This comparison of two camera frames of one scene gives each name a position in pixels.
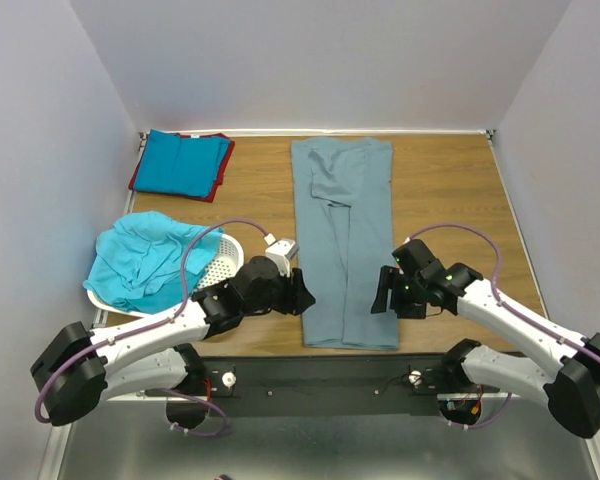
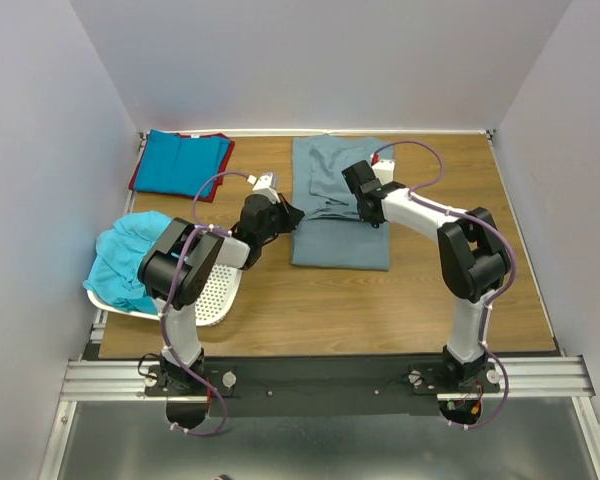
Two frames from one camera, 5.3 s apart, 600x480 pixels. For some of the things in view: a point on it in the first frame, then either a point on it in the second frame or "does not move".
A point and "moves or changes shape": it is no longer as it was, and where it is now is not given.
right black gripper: [388, 278] -> [372, 220]
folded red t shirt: [210, 198] does not move
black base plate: [327, 386] does not move
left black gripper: [297, 297] -> [289, 214]
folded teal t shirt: [179, 165] does not move
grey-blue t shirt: [344, 218] moves or changes shape
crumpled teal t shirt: [138, 261] does not move
